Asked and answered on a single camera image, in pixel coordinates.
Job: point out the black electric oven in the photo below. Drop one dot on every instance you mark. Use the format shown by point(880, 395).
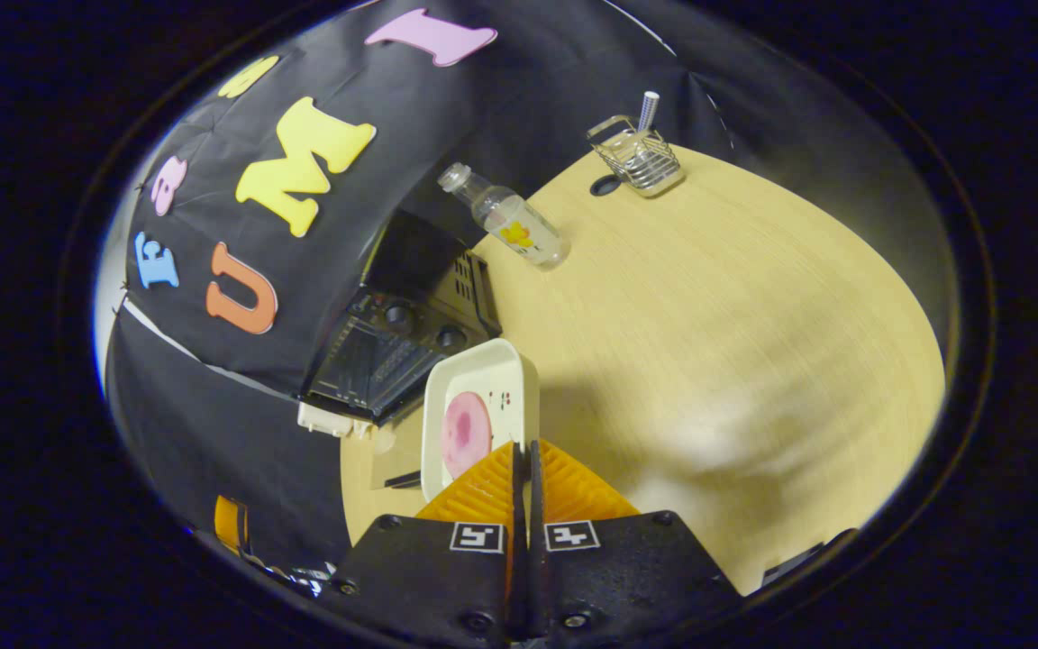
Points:
point(375, 356)

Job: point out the pink ham slice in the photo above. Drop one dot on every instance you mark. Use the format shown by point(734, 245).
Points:
point(465, 433)

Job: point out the cream square plate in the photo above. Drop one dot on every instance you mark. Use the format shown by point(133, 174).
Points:
point(483, 370)

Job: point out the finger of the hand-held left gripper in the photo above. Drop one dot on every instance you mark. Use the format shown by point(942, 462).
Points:
point(229, 523)

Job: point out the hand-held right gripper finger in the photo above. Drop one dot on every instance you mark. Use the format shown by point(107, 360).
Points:
point(536, 505)
point(516, 505)

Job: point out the clear bottle with yellow label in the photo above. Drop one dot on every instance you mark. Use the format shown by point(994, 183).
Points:
point(519, 230)

